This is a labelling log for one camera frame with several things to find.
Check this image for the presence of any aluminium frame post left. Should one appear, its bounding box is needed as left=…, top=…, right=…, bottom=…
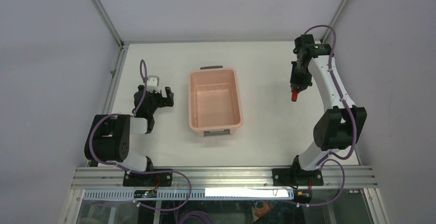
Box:
left=90, top=0, right=124, bottom=48

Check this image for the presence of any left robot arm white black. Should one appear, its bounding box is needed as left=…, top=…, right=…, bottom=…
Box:
left=84, top=85, right=174, bottom=186

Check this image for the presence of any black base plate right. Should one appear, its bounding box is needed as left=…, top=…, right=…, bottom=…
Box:
left=272, top=168, right=324, bottom=187

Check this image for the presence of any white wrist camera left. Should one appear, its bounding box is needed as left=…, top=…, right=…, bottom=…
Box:
left=146, top=76, right=161, bottom=93

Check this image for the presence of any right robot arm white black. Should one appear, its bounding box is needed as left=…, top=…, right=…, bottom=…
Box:
left=290, top=33, right=367, bottom=185

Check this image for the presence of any aluminium mounting rail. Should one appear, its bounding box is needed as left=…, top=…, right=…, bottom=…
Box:
left=71, top=165, right=378, bottom=190

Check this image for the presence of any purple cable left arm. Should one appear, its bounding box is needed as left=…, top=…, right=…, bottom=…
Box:
left=88, top=59, right=213, bottom=224

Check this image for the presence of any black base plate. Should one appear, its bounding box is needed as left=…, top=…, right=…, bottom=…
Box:
left=272, top=168, right=324, bottom=187
left=122, top=169, right=173, bottom=187

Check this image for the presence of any red handled screwdriver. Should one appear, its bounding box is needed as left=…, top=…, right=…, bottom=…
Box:
left=291, top=89, right=298, bottom=102

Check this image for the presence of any pink plastic bin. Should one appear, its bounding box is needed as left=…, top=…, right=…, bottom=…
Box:
left=188, top=66, right=244, bottom=137

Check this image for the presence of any aluminium frame post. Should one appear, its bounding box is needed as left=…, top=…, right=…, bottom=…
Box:
left=328, top=0, right=351, bottom=28
left=90, top=0, right=124, bottom=48

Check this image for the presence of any black base plate left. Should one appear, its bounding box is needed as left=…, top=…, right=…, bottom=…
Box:
left=122, top=169, right=173, bottom=187

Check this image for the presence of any aluminium frame post right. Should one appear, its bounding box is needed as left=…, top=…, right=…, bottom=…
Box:
left=328, top=0, right=351, bottom=28

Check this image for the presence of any white slotted cable duct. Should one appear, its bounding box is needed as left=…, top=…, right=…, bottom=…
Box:
left=83, top=188, right=294, bottom=201

